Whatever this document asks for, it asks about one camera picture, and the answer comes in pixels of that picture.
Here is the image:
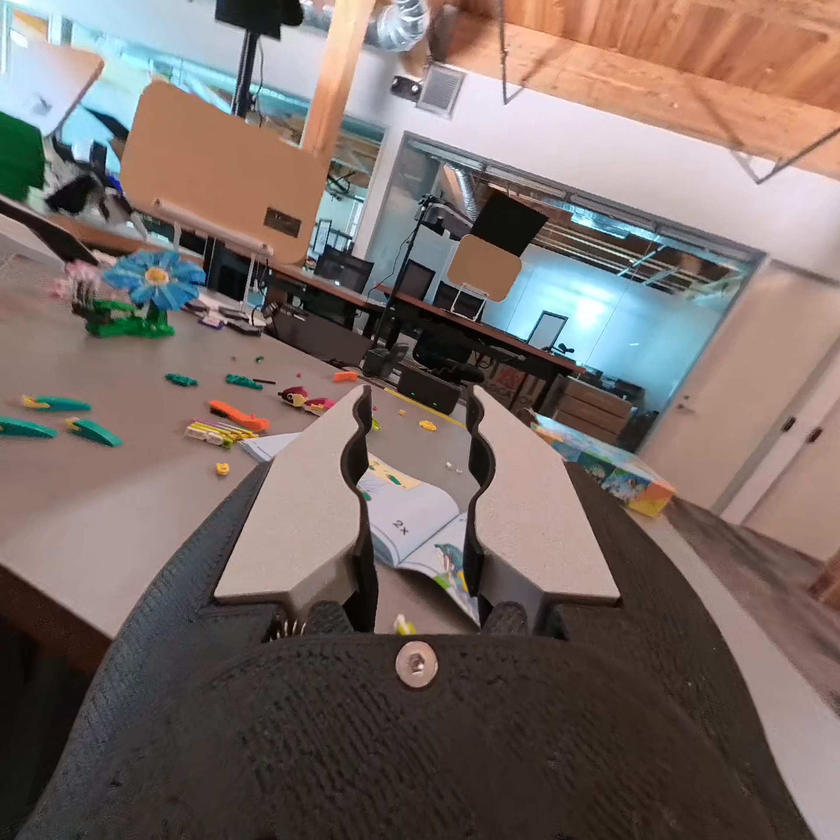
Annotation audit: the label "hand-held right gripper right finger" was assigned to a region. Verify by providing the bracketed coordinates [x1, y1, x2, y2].
[462, 385, 622, 627]

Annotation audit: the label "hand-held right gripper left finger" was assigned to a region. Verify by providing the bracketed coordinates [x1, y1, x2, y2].
[213, 385, 379, 634]

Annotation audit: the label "colourful lego box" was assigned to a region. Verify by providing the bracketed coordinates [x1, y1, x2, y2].
[530, 410, 678, 519]

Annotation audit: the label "yellow white lego assembly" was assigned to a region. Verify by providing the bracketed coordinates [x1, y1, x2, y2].
[184, 420, 259, 450]

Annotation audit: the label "long orange lego piece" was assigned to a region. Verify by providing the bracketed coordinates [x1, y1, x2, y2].
[209, 399, 270, 434]

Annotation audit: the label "pink lego bird body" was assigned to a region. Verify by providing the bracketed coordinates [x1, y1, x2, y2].
[277, 386, 336, 416]

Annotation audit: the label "open lego instruction booklet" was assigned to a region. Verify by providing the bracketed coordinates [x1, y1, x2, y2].
[239, 432, 483, 624]

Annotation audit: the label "lego flower model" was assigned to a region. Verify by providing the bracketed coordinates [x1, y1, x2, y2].
[52, 248, 207, 340]

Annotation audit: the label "stacked cardboard boxes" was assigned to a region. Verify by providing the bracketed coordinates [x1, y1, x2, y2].
[558, 374, 634, 447]

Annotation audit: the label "red printed carton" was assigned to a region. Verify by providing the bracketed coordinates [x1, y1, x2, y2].
[486, 364, 559, 411]

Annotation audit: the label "small black charger box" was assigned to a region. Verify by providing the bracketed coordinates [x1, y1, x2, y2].
[363, 344, 411, 378]

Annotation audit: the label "black case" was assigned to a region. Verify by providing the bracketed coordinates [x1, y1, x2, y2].
[269, 305, 371, 368]

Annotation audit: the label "brown office desk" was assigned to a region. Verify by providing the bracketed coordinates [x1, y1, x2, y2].
[374, 282, 585, 378]
[0, 197, 204, 263]
[262, 262, 388, 312]

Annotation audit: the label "group of small dark cards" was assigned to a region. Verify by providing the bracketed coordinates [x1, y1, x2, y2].
[184, 298, 266, 337]

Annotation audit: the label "white door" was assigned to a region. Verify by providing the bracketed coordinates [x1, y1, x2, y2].
[640, 259, 840, 513]

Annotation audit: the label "black office chair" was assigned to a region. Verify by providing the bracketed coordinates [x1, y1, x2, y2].
[397, 259, 436, 303]
[314, 246, 375, 293]
[433, 282, 487, 322]

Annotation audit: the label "small wooden board stand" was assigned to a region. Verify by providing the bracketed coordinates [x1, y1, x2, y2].
[448, 234, 523, 322]

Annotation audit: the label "black flag panel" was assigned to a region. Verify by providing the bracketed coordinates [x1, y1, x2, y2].
[469, 190, 550, 258]

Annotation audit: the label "large wooden board stand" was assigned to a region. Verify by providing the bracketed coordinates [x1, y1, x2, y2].
[120, 79, 329, 266]

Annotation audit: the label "black white device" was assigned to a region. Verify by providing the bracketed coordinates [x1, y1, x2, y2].
[42, 154, 135, 221]

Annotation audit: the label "black light stand pole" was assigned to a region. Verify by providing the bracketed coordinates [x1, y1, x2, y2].
[230, 29, 263, 119]

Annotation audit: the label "stack of green crates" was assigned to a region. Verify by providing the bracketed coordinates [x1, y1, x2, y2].
[0, 112, 47, 201]

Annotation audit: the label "overhead studio light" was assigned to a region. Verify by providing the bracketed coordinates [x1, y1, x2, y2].
[215, 0, 304, 42]

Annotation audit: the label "white board stand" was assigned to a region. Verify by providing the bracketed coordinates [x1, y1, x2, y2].
[0, 39, 106, 139]

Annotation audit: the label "camera rig on tripod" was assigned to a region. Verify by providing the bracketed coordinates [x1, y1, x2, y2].
[381, 193, 473, 352]

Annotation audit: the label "wooden post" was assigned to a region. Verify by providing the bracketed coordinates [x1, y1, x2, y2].
[301, 0, 376, 155]

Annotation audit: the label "wall air vent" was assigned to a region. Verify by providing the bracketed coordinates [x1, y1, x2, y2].
[415, 63, 467, 119]

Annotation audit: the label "silver ventilation duct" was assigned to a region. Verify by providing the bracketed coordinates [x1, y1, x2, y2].
[302, 0, 431, 53]

